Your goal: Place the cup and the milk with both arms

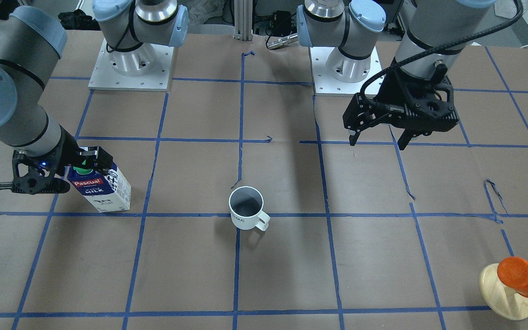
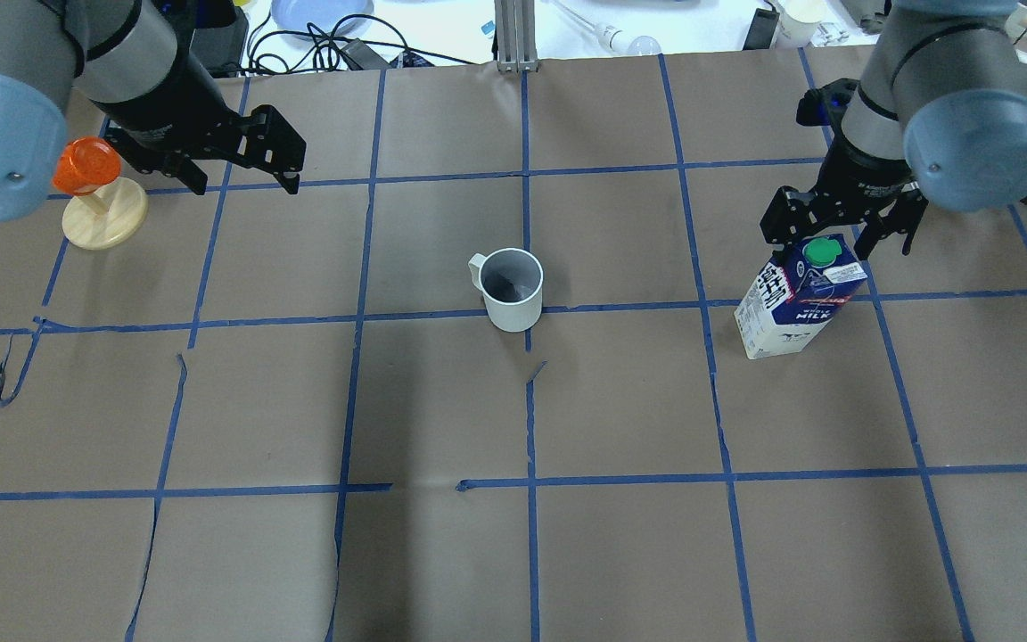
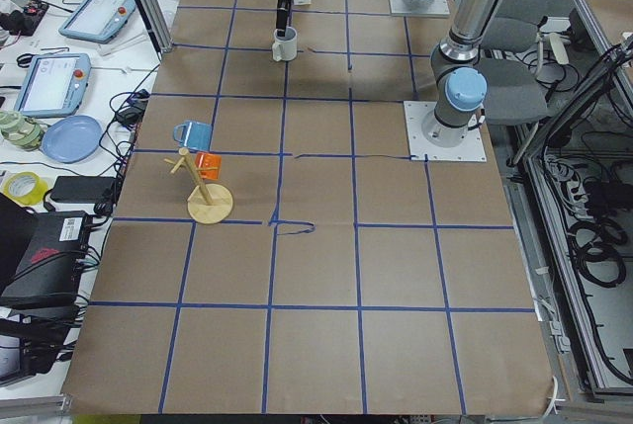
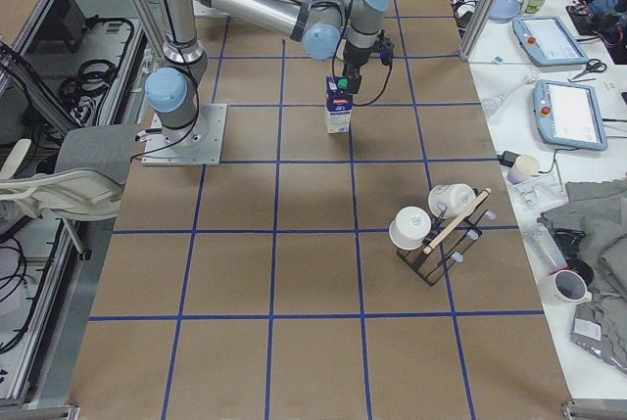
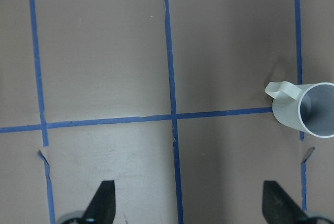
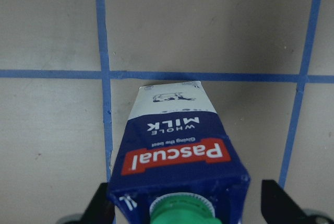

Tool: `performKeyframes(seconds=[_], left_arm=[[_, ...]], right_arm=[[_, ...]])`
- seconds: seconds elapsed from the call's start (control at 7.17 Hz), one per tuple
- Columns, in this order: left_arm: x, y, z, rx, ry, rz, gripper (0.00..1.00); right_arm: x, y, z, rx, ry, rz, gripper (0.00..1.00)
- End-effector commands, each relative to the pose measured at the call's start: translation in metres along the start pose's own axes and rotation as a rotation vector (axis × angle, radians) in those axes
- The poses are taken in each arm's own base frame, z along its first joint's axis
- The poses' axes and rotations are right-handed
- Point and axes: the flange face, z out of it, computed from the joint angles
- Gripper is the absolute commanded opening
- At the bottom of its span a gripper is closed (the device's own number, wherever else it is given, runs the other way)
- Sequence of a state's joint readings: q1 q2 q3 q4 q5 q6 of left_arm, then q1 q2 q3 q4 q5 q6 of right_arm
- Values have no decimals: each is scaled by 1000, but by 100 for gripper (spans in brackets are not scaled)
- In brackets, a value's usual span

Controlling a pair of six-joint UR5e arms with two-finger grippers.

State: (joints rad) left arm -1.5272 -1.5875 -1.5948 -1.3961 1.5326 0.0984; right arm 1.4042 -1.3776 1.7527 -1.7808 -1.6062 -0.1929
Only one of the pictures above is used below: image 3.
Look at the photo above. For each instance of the white mug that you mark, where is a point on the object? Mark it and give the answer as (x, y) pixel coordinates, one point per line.
(284, 46)

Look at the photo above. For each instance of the blue mug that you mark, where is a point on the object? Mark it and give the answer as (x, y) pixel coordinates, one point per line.
(193, 135)

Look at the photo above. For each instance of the orange mug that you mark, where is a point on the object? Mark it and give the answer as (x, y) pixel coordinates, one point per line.
(208, 165)

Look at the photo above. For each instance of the far teach pendant tablet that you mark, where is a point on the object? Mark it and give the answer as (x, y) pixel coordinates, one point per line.
(97, 20)

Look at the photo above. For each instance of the teach pendant tablet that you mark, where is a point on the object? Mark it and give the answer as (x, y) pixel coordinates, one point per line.
(97, 20)
(54, 85)

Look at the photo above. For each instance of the wooden mug tree stand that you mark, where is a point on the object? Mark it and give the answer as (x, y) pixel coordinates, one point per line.
(209, 202)

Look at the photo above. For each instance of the near teach pendant tablet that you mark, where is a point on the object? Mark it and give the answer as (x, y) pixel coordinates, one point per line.
(54, 85)

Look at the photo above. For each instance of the blue plate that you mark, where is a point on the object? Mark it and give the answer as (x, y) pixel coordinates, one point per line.
(72, 139)

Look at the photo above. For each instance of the grey office chair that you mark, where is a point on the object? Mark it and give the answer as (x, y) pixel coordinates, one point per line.
(514, 96)

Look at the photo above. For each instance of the black power adapter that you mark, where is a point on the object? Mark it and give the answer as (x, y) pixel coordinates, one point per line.
(81, 189)

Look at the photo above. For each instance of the green tape rolls stack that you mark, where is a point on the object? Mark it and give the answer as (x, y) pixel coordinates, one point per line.
(21, 131)

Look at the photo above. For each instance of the yellow tape roll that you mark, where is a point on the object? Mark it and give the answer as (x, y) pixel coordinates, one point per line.
(26, 188)

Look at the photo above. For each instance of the black computer box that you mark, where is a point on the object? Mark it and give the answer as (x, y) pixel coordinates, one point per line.
(40, 254)

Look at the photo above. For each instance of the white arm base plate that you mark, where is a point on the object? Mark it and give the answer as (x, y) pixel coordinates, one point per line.
(429, 140)

